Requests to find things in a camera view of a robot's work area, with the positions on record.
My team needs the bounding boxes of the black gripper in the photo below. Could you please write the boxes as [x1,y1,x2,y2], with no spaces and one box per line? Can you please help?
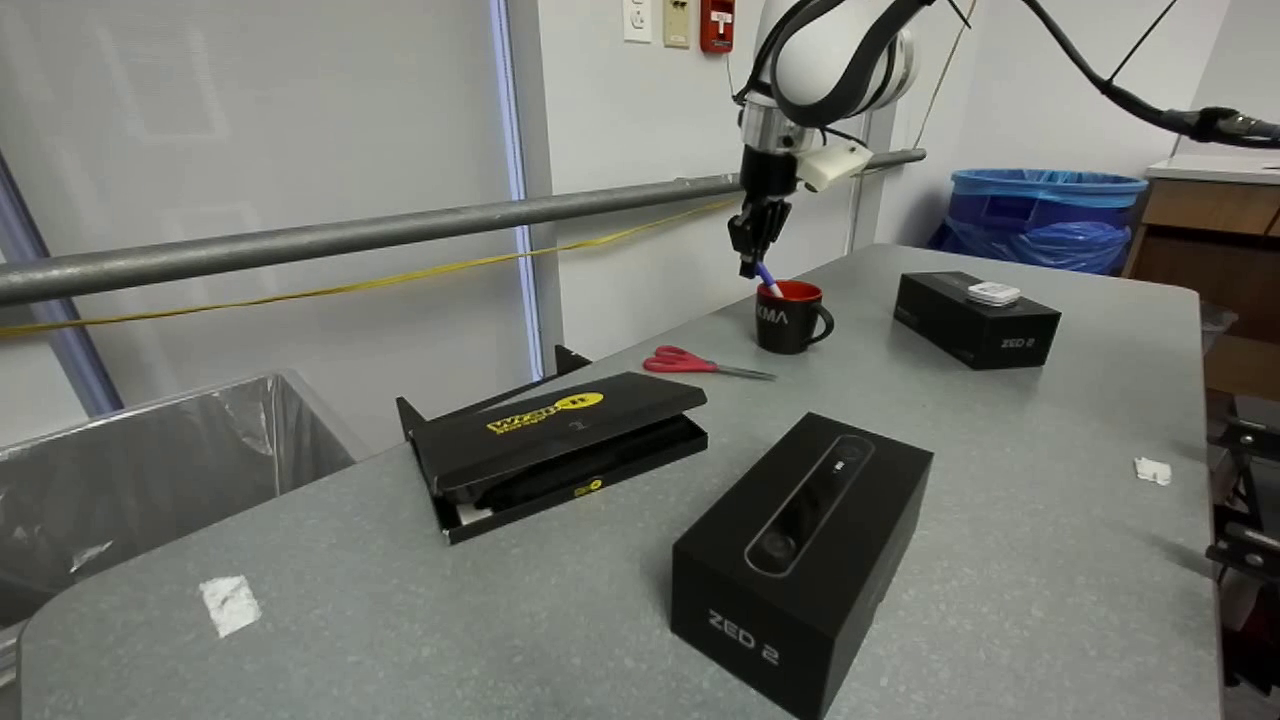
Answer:
[724,141,801,278]

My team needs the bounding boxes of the black mug red inside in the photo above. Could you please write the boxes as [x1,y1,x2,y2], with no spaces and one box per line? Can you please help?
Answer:
[754,276,839,360]

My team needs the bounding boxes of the small black ZED box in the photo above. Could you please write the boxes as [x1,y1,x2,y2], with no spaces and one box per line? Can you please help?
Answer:
[894,266,1063,370]

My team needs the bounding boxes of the red fire alarm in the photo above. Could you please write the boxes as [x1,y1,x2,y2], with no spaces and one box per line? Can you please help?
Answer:
[695,0,741,58]

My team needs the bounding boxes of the small white case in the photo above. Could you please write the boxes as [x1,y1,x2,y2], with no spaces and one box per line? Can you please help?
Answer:
[965,278,1023,312]

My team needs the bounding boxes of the black box yellow label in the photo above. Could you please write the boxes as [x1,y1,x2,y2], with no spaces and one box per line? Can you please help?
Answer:
[393,343,712,549]

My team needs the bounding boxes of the blue lined trash bin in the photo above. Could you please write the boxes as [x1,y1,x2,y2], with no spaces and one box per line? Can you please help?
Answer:
[929,165,1154,278]

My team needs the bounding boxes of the large black ZED box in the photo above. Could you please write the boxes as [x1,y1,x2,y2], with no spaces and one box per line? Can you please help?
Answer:
[667,406,938,720]

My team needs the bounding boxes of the wooden cabinet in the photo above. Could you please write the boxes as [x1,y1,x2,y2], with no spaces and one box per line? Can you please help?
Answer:
[1124,158,1280,403]

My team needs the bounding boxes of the white paper label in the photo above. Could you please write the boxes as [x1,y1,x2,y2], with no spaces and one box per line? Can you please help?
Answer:
[195,573,267,643]

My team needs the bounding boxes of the grey lined trash bin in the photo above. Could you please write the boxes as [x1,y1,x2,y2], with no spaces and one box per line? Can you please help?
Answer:
[0,368,359,632]

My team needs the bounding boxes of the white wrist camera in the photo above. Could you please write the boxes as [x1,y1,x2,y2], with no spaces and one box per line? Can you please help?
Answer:
[797,141,875,196]

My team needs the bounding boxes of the red handled scissors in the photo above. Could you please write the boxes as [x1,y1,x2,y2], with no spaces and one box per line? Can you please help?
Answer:
[642,343,777,383]

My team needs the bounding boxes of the beige wall plate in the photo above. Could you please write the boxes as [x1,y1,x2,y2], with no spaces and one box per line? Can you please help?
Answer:
[662,0,695,52]

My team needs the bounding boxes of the white light switch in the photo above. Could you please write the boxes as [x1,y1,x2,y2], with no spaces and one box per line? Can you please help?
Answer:
[619,0,662,49]

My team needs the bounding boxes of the grey metal rail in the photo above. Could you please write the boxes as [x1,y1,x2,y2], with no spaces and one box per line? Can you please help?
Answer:
[0,142,932,312]

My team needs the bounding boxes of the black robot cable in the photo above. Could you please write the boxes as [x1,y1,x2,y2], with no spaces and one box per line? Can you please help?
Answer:
[731,0,1280,152]

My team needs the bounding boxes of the black metal equipment frame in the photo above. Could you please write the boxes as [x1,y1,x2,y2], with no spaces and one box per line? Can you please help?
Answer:
[1200,307,1280,696]

